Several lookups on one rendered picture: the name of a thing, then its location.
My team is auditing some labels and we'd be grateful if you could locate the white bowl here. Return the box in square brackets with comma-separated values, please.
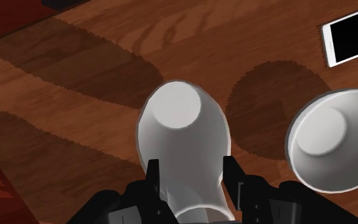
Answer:
[285, 88, 358, 194]

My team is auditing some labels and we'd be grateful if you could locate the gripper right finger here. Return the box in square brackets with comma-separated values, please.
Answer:
[223, 155, 358, 224]

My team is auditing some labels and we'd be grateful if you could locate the white smartphone with black screen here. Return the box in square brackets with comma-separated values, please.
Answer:
[320, 3, 358, 68]

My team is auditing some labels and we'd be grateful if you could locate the white upside-down cup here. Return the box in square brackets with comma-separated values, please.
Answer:
[136, 80, 236, 224]

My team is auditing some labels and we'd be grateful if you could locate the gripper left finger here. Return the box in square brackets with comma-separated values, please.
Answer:
[67, 158, 179, 224]

